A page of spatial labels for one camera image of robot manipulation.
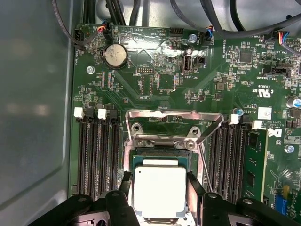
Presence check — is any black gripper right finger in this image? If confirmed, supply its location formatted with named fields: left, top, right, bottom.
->
left=187, top=171, right=301, bottom=226

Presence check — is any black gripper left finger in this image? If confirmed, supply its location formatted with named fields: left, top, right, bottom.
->
left=27, top=171, right=139, bottom=226

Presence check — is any wire locking lever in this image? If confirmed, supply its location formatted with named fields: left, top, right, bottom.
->
left=198, top=141, right=214, bottom=194

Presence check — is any silver CPU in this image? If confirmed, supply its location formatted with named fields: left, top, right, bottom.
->
left=131, top=154, right=190, bottom=223

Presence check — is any CPU socket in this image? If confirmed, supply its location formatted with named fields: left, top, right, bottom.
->
left=122, top=121, right=207, bottom=189

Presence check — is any black RAM slot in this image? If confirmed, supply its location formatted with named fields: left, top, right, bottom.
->
left=96, top=108, right=108, bottom=196
left=218, top=114, right=240, bottom=203
left=107, top=109, right=122, bottom=193
left=229, top=116, right=251, bottom=204
left=84, top=108, right=97, bottom=201
left=206, top=114, right=230, bottom=198
left=73, top=107, right=87, bottom=197

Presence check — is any blue expansion slot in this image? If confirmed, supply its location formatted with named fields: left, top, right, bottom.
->
left=275, top=194, right=289, bottom=215

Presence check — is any installed green RAM stick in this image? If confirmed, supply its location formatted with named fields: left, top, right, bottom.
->
left=242, top=127, right=270, bottom=201

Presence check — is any green motherboard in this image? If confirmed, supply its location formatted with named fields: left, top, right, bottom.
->
left=67, top=22, right=301, bottom=226

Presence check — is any open grey PC case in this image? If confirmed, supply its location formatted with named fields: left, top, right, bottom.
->
left=0, top=0, right=301, bottom=212

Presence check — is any internal USB port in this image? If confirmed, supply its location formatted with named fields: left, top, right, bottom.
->
left=180, top=53, right=194, bottom=76

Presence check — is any silver coin battery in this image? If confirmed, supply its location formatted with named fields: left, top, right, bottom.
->
left=104, top=43, right=129, bottom=69

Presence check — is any thick dark internal cable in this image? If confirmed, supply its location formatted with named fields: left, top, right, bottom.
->
left=199, top=0, right=301, bottom=37

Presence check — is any black power cable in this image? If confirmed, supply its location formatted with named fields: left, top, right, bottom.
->
left=105, top=0, right=127, bottom=25

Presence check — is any grey internal cable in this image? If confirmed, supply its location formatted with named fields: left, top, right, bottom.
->
left=169, top=0, right=214, bottom=36

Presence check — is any grey fan cable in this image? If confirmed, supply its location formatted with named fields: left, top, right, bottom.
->
left=51, top=0, right=105, bottom=51

